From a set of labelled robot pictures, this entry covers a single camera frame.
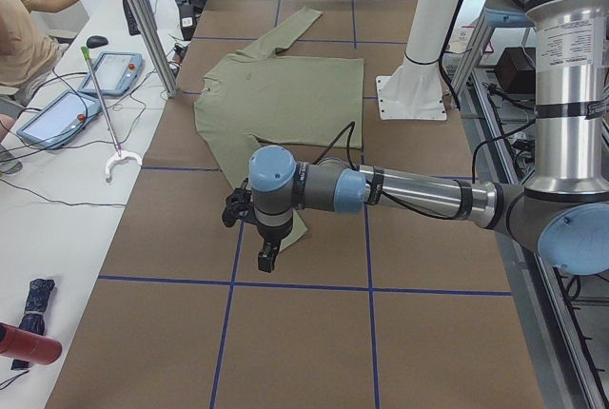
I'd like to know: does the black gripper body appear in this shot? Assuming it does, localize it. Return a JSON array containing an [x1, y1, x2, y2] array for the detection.
[[257, 221, 291, 243]]

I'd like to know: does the olive green long-sleeve shirt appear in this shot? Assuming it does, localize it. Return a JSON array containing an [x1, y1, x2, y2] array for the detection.
[[192, 6, 365, 255]]

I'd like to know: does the reacher grabber stick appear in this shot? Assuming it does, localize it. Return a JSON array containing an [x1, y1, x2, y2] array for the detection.
[[81, 46, 143, 184]]

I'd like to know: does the far blue teach pendant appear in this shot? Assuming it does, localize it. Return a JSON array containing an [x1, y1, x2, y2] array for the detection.
[[88, 51, 144, 97]]

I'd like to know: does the blue teach pendant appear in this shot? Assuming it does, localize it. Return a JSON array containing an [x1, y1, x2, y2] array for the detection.
[[16, 91, 101, 149], [88, 51, 144, 97]]

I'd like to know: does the folded navy umbrella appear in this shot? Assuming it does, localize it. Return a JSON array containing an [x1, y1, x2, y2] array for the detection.
[[18, 278, 55, 359]]

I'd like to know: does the near blue teach pendant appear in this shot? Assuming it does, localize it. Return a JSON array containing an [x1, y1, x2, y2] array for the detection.
[[16, 91, 101, 149]]

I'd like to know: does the black computer mouse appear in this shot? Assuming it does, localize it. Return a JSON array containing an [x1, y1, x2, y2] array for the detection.
[[86, 35, 108, 49]]

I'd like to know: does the red cylindrical bottle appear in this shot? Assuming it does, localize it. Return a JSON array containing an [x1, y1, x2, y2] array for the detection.
[[1, 323, 63, 365]]

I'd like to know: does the person in beige shirt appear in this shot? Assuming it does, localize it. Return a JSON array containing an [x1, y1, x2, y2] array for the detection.
[[0, 0, 109, 177]]

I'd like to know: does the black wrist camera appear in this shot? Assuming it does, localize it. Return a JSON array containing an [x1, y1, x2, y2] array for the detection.
[[222, 187, 255, 227]]

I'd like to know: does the black braided camera cable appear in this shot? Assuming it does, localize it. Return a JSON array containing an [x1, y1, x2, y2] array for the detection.
[[311, 120, 363, 167]]

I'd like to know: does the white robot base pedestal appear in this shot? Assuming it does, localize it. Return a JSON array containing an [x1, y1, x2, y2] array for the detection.
[[376, 0, 460, 121]]

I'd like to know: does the black box under frame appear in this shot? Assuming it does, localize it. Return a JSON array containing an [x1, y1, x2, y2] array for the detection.
[[494, 47, 536, 95]]

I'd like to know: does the aluminium frame post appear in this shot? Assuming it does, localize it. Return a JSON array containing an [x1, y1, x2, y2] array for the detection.
[[128, 0, 177, 98]]

